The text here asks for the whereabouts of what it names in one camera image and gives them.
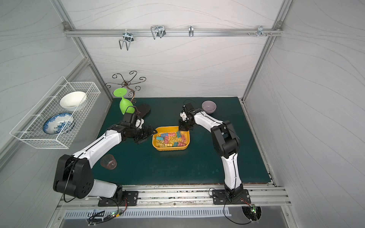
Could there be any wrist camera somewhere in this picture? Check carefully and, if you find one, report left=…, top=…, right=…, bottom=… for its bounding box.
left=180, top=112, right=187, bottom=121
left=135, top=119, right=144, bottom=129

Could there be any metal hook right end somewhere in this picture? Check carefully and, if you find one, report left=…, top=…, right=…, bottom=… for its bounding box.
left=247, top=26, right=272, bottom=37

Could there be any purple ceramic bowl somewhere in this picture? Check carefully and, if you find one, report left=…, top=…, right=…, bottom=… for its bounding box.
left=202, top=100, right=217, bottom=114

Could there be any blue patterned plate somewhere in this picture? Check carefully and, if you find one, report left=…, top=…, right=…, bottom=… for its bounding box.
left=42, top=113, right=74, bottom=135

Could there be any black metal cup stand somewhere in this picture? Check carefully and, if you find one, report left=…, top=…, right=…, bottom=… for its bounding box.
left=104, top=70, right=151, bottom=118

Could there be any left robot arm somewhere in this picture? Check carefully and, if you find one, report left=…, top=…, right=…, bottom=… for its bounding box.
left=53, top=113, right=157, bottom=202

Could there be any clear plastic cup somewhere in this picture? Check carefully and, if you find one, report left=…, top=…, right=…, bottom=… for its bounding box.
left=100, top=154, right=117, bottom=170

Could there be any yellow plastic storage box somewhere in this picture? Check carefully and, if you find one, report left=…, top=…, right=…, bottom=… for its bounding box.
left=152, top=126, right=190, bottom=151

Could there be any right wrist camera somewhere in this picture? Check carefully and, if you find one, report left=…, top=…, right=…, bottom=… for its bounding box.
left=180, top=112, right=187, bottom=121

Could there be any white ceramic bowl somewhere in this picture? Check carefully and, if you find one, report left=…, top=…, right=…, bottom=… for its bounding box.
left=60, top=91, right=87, bottom=112

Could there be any white wire basket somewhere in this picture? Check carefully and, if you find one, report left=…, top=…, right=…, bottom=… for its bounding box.
left=10, top=77, right=101, bottom=149

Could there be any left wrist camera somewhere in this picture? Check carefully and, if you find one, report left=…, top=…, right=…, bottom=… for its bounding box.
left=135, top=119, right=144, bottom=129

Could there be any green plastic wine glass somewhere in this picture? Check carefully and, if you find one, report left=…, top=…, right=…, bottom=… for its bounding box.
left=113, top=88, right=136, bottom=115

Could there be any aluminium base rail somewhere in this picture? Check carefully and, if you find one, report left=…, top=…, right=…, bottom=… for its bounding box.
left=56, top=184, right=292, bottom=211

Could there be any double prong metal hook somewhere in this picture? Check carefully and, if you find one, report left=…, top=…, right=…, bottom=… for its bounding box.
left=119, top=31, right=134, bottom=50

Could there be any aluminium crossbar rail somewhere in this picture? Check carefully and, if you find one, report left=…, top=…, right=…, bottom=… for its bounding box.
left=64, top=28, right=284, bottom=38

